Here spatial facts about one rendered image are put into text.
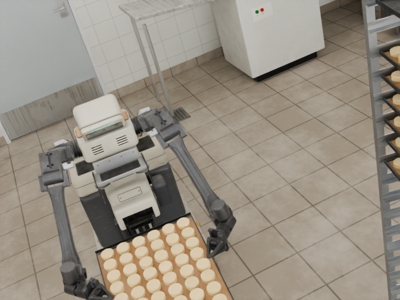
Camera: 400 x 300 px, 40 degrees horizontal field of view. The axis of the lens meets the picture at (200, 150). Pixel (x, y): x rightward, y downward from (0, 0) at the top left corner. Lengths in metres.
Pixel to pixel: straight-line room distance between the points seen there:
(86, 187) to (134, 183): 0.36
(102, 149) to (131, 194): 0.32
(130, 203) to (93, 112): 0.55
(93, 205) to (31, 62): 2.61
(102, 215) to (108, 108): 0.83
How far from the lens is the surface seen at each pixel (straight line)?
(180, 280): 1.99
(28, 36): 5.41
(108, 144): 2.64
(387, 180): 2.25
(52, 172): 2.16
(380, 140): 2.13
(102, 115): 2.53
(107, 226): 3.22
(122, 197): 2.82
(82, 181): 3.03
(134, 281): 2.02
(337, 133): 4.28
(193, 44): 5.81
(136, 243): 2.13
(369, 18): 1.90
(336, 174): 3.87
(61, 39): 5.46
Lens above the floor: 2.34
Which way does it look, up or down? 32 degrees down
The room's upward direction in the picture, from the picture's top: 17 degrees counter-clockwise
